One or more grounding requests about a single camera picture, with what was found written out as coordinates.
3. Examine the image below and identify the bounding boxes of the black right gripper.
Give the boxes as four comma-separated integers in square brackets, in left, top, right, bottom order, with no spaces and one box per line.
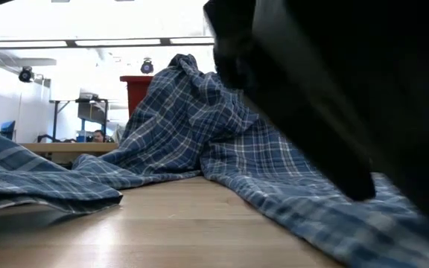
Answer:
[203,0,429,202]

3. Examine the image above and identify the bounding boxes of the blue plaid pajama pants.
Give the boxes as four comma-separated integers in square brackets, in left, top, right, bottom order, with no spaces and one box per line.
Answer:
[0,54,429,268]

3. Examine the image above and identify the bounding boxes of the red plastic laundry bin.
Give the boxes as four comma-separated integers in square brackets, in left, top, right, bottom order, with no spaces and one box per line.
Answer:
[119,75,154,118]

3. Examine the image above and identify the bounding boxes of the black ceiling spotlight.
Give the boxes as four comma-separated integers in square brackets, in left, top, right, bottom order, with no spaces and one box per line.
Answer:
[140,57,155,75]
[18,66,35,83]

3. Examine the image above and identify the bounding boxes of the long ceiling light fixture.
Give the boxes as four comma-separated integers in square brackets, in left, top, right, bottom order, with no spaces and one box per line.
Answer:
[0,36,215,51]

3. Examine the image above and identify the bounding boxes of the black metal background table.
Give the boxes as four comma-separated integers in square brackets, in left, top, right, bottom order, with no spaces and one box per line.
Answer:
[49,97,110,143]

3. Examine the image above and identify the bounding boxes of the blue chair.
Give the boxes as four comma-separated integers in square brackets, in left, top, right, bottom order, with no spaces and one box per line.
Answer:
[0,120,16,141]

